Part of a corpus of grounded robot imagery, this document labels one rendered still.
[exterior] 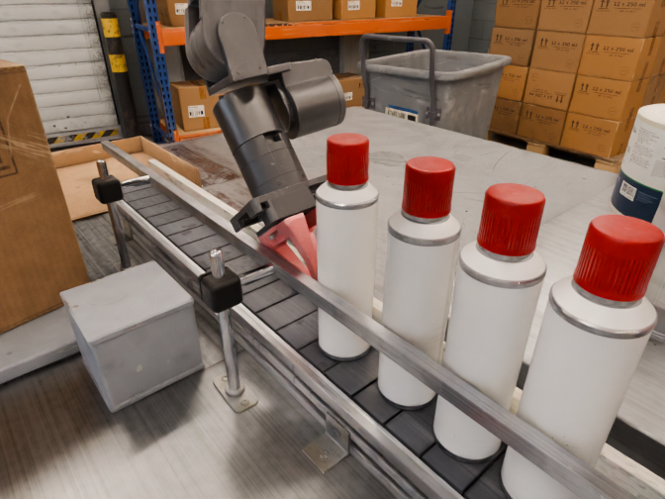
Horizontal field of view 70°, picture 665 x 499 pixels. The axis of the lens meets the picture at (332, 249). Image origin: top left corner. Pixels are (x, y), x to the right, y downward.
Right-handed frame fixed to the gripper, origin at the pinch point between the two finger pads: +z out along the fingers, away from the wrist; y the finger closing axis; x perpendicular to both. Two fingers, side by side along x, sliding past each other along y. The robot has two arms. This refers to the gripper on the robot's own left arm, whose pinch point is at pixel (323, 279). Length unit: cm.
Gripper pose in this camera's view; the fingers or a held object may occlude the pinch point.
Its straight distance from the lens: 46.4
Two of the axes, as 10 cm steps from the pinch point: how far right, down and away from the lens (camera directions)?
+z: 4.3, 9.0, -0.3
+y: 7.6, -3.4, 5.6
